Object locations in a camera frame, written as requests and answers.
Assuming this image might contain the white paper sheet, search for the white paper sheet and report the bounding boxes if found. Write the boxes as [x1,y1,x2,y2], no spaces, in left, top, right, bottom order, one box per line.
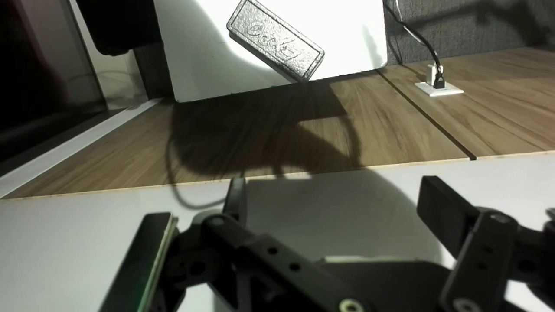
[150,0,390,106]

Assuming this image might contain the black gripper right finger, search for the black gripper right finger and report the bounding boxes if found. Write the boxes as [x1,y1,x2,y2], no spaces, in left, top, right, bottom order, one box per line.
[414,173,555,312]

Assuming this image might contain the black power cable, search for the black power cable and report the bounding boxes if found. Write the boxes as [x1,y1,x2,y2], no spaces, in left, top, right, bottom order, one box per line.
[383,0,445,89]

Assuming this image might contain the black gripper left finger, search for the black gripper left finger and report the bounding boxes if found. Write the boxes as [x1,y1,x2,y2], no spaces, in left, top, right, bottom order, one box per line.
[100,175,370,312]

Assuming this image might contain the white outlet plate with plug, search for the white outlet plate with plug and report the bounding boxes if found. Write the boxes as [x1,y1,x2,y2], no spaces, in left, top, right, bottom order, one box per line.
[412,63,466,99]

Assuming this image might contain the black whiteboard eraser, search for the black whiteboard eraser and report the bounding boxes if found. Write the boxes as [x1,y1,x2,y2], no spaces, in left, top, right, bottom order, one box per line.
[225,0,325,83]

